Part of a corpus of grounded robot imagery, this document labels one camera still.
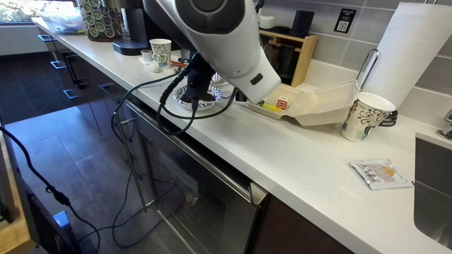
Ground blue patterned paper plate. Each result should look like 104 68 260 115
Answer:
164 77 237 120

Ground pile of small brown objects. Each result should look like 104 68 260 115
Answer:
181 91 219 106

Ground glass front undercounter appliance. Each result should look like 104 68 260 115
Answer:
123 99 271 254

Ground white ceramic mug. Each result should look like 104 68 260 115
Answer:
148 37 174 71

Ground white foam clamshell container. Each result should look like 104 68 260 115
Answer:
239 58 359 127

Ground wooden countertop organizer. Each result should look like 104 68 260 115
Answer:
258 29 319 89

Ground small white mug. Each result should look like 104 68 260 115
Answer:
258 14 277 31

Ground black box on organizer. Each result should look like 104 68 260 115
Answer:
291 9 316 38

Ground dark base cabinet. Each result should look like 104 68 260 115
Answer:
34 27 354 254

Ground silver black Keurig coffee machine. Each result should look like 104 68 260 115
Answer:
111 0 164 57

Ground metal paper towel holder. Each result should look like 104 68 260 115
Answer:
354 47 381 92

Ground clear printed sachet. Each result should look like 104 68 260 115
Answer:
349 158 414 192

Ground black QR code sign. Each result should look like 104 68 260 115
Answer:
333 6 357 36

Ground clear plastic bag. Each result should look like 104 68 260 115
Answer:
39 0 87 36

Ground white paper towel roll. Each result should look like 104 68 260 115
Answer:
360 0 452 110

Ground black equipment case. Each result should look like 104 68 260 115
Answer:
4 136 83 254

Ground steel sink basin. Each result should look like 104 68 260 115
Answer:
412 133 452 252

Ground chrome sink faucet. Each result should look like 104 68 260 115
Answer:
436 109 452 141

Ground patterned mug with dark handle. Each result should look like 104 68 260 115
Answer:
340 91 400 143

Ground black wire pod carousel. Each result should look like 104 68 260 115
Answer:
76 0 124 43

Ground black floor cable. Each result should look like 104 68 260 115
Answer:
0 125 103 254

